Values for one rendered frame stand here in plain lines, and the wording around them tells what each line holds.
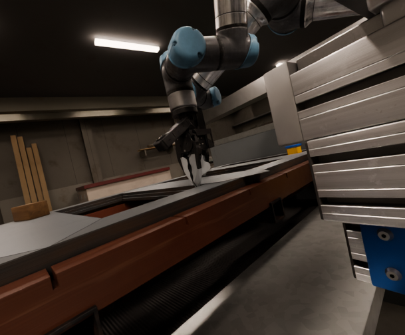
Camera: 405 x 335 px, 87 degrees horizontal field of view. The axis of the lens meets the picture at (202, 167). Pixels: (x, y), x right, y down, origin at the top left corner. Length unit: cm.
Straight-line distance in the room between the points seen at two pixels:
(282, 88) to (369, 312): 29
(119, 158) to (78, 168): 139
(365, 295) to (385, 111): 26
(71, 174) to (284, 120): 811
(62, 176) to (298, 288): 807
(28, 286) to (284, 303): 32
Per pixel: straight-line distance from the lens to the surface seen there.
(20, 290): 29
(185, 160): 58
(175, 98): 58
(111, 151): 852
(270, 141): 146
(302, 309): 37
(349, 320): 36
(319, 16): 89
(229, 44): 56
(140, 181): 563
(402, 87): 23
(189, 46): 50
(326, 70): 25
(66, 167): 829
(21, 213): 92
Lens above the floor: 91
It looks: 1 degrees down
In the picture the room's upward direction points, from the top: 13 degrees counter-clockwise
